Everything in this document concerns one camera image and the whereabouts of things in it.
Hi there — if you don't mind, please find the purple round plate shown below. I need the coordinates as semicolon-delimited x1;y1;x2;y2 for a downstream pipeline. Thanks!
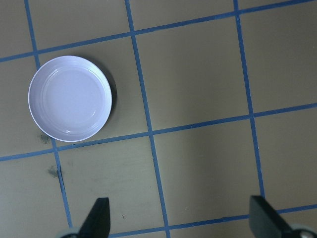
27;55;113;143

